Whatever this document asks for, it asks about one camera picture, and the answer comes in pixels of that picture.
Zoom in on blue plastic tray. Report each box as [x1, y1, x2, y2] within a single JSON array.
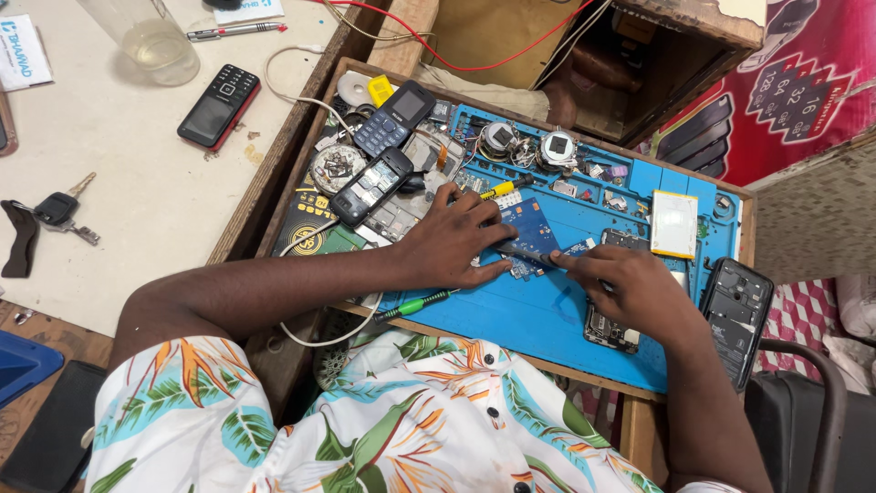
[[0, 329, 65, 409]]

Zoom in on floral print shirt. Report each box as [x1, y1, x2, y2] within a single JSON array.
[[83, 327, 747, 493]]

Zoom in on blue silicone repair mat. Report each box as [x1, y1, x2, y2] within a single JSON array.
[[378, 103, 744, 395]]

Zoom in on black and yellow printed box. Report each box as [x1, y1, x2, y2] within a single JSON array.
[[271, 181, 368, 258]]

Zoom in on white plastic disc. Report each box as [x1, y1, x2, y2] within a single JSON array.
[[336, 71, 375, 109]]

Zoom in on dark blue keypad phone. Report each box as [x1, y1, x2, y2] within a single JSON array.
[[353, 80, 438, 159]]

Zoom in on red and black keypad phone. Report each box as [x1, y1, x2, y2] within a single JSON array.
[[177, 64, 262, 153]]

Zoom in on person's right hand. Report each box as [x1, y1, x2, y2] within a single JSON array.
[[550, 244, 694, 345]]

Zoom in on white printed card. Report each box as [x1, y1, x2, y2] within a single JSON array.
[[0, 14, 55, 93]]

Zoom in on grey phone frame parts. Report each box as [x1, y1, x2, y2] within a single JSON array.
[[363, 122, 468, 244]]

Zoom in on black smartphone without back cover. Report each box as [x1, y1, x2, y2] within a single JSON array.
[[699, 257, 776, 393]]

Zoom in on green handled screwdriver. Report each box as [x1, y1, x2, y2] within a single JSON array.
[[373, 288, 461, 325]]

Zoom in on wooden box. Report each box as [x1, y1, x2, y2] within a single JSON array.
[[423, 0, 767, 149]]

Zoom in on white cable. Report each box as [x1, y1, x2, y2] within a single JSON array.
[[263, 44, 386, 349]]

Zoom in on red printed poster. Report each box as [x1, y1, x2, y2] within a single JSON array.
[[635, 0, 876, 188]]

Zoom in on person's left hand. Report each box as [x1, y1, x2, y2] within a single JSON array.
[[399, 181, 520, 290]]

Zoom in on white flat battery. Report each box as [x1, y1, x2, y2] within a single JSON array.
[[649, 189, 699, 260]]

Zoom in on small yellow plastic part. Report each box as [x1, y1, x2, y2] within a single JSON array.
[[367, 74, 396, 109]]

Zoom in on yellow handled screwdriver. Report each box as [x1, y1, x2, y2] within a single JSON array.
[[479, 173, 535, 201]]

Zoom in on black car key with strap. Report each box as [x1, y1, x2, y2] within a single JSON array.
[[0, 172, 101, 279]]

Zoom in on blue circuit board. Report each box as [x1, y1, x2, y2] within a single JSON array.
[[479, 197, 598, 282]]

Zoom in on beige cloth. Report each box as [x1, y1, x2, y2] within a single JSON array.
[[412, 62, 553, 124]]

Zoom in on red wire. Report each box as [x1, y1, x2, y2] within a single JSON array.
[[307, 0, 598, 73]]

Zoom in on black chair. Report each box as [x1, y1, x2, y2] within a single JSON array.
[[743, 338, 876, 493]]

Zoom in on green circuit board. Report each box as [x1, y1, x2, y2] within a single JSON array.
[[320, 228, 368, 255]]

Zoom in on pink checked cloth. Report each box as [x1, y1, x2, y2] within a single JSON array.
[[751, 277, 844, 382]]

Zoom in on silver pen with red tip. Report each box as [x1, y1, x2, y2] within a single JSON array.
[[186, 22, 289, 44]]

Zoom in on clear drinking glass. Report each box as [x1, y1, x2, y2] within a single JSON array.
[[75, 0, 201, 88]]

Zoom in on round tin of screws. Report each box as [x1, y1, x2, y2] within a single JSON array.
[[309, 144, 369, 198]]

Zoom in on white paper sheet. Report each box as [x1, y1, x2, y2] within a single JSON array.
[[213, 0, 286, 27]]

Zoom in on opened smartphone with bare board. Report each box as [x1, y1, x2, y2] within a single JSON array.
[[582, 228, 652, 356]]

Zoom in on wooden work tray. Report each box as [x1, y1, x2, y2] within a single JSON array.
[[243, 57, 756, 405]]

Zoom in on black metal screwdriver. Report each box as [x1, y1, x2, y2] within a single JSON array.
[[491, 240, 558, 268]]

